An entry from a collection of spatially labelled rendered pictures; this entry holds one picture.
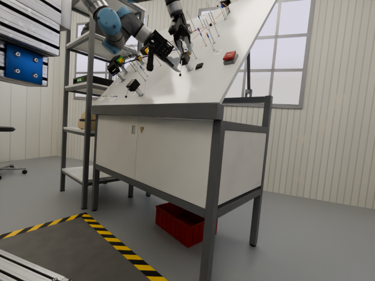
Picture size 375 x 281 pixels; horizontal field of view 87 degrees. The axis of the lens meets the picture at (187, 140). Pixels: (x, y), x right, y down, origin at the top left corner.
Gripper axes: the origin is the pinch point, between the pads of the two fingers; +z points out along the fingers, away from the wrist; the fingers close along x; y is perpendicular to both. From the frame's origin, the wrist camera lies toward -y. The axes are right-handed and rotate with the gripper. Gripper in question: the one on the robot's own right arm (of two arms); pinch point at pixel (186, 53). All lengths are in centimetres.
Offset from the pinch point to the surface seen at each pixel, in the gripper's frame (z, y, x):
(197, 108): 23.6, -31.7, -13.6
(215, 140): 38, -36, -19
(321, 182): 185, 125, -59
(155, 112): 22.3, -26.3, 14.2
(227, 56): 8.0, -8.7, -24.5
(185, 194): 60, -45, 0
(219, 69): 12.2, -9.7, -19.2
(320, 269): 135, -19, -51
